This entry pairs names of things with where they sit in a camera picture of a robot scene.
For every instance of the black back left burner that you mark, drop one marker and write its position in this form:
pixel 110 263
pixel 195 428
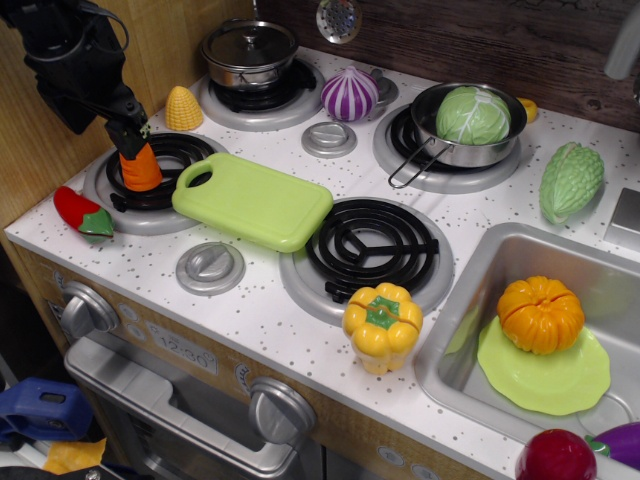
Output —
pixel 298 79

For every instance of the silver oven knob left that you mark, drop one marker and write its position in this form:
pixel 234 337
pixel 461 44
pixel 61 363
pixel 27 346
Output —
pixel 86 311

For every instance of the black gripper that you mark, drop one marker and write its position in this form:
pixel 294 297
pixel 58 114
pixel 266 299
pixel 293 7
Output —
pixel 78 65

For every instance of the silver toy faucet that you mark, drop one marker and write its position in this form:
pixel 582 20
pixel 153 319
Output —
pixel 625 50

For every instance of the grey stovetop knob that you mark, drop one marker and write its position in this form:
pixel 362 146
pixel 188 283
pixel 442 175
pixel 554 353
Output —
pixel 210 269
pixel 388 93
pixel 329 140

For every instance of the steel pot with lid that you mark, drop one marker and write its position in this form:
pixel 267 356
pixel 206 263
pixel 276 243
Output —
pixel 246 55

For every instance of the light green plastic plate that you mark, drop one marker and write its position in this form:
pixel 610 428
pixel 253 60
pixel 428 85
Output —
pixel 557 384

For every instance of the yellow toy corn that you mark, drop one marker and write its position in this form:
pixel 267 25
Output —
pixel 182 110

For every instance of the silver oven knob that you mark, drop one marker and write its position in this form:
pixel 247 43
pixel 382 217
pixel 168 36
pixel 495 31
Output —
pixel 86 311
pixel 278 413

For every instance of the orange toy pumpkin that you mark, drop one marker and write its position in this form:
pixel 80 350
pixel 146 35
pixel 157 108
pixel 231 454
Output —
pixel 540 315

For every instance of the black front left burner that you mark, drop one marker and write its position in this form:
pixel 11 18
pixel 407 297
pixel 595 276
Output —
pixel 174 153

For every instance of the black front right burner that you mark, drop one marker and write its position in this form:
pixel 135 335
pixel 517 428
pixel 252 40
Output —
pixel 366 242

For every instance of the silver oven knob right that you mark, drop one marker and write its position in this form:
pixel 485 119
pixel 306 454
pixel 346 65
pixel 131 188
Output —
pixel 278 413

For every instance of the silver toy sink basin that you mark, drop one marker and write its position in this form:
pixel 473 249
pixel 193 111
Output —
pixel 608 288

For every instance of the silver oven door handle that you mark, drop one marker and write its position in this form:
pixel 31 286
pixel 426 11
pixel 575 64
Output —
pixel 175 426

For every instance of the green toy cabbage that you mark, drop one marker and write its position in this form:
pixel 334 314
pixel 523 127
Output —
pixel 473 116

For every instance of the purple toy onion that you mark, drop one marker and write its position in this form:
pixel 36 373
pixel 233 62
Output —
pixel 350 95

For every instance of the purple toy eggplant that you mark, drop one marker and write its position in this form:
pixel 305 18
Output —
pixel 620 443

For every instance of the red toy apple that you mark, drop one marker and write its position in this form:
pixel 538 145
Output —
pixel 556 454

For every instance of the red toy chili pepper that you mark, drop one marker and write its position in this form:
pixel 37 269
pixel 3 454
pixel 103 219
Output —
pixel 91 221

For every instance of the yellow toy cup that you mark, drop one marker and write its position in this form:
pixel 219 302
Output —
pixel 531 108

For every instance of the blue plastic clamp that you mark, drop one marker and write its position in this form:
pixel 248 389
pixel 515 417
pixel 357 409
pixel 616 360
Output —
pixel 42 409

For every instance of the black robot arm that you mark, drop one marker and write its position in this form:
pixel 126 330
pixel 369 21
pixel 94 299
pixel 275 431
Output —
pixel 14 13

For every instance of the grey stovetop knob back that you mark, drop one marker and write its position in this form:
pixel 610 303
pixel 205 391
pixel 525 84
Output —
pixel 388 93

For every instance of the grey stovetop knob front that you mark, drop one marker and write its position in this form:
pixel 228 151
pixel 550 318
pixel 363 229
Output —
pixel 210 269

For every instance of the green plastic cutting board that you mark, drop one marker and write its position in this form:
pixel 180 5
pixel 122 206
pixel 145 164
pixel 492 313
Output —
pixel 256 203

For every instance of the yellow cloth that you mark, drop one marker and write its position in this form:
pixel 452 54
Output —
pixel 69 456

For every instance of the steel frying pan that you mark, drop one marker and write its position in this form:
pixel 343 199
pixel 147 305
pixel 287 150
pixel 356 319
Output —
pixel 424 109

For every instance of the grey stovetop knob middle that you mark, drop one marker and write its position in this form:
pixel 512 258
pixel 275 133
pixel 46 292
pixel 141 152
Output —
pixel 329 140

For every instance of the orange toy carrot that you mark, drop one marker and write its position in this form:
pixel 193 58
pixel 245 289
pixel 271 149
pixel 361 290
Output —
pixel 142 173

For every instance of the steel slotted ladle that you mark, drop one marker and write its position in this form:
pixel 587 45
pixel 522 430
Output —
pixel 339 21

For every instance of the yellow toy bell pepper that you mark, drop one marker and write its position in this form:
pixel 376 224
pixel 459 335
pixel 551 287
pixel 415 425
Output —
pixel 383 325

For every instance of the green toy bitter melon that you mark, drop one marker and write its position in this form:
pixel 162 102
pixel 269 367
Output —
pixel 571 179

